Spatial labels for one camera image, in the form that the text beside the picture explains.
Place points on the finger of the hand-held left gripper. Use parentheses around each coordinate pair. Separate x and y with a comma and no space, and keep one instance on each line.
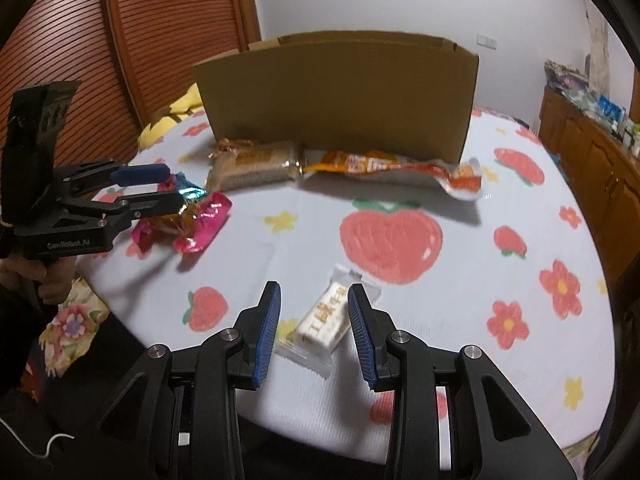
(140,174)
(155,202)

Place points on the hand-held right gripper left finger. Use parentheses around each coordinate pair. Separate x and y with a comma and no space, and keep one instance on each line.
(265,340)

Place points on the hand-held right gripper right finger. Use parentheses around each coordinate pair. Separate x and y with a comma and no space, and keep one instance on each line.
(364,340)

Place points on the brown snack packet cyan ends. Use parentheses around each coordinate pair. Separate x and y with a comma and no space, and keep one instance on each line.
(180,217)

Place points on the white nougat packet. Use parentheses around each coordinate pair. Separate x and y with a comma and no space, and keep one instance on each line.
(325,322)

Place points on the pink snack packet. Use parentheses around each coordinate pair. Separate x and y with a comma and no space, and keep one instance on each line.
(205,225)

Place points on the brown bread packet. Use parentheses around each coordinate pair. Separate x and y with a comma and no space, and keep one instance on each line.
(255,165)

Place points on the long orange snack packet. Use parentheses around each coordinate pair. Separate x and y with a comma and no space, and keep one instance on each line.
(380,165)

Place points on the brown cardboard box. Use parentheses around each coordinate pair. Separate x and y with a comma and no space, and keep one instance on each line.
(340,105)

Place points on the person's left hand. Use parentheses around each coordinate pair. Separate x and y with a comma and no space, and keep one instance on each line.
(57,280)

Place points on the yellow plush toy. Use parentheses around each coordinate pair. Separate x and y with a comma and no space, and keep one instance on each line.
(155,127)

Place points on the wooden louvered wardrobe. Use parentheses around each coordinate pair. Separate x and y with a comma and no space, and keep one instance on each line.
(150,35)

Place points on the wooden sideboard cabinet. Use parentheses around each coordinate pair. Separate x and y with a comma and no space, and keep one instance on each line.
(590,160)

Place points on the stack of folded clothes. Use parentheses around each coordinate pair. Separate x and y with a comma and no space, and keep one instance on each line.
(567,77)

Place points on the blue printed box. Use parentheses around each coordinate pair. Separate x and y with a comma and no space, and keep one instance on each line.
(611,109)

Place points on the patterned beige curtain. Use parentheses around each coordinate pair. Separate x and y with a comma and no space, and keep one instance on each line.
(597,45)

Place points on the white wall switch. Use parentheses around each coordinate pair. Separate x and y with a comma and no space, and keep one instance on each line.
(486,42)

